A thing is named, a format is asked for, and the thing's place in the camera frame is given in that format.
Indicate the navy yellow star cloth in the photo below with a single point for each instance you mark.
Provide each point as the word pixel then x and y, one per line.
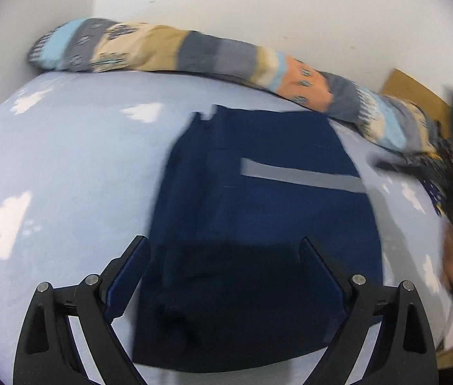
pixel 436 194

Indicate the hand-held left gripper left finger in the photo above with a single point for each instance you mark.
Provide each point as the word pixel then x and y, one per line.
pixel 128 272

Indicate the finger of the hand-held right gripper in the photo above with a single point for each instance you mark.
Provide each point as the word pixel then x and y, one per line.
pixel 407 165

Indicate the long patchwork pillow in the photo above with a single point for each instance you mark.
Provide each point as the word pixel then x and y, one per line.
pixel 210 54

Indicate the navy shirt with red collar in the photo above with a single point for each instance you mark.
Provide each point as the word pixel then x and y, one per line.
pixel 258 228

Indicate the light blue cloud bed sheet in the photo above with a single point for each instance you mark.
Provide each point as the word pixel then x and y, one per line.
pixel 70 148

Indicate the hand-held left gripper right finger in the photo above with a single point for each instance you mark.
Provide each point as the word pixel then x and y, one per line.
pixel 322 272

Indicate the brown cardboard piece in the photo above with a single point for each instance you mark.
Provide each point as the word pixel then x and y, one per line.
pixel 411 92

